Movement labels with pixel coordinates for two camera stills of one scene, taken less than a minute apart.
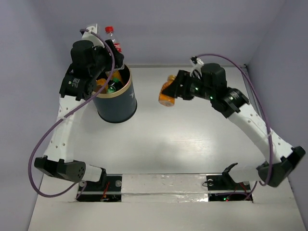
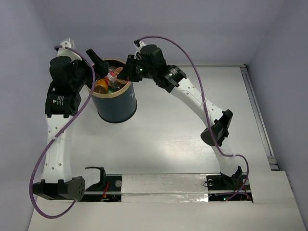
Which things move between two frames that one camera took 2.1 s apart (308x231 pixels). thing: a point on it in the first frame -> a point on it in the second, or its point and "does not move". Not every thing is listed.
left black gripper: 113,57 -> 101,66
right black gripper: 174,88 -> 126,74
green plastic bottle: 111,88 does not move
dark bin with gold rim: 118,106 does not move
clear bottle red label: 109,30 -> 110,79
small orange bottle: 166,100 -> 116,72
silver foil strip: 165,187 does not move
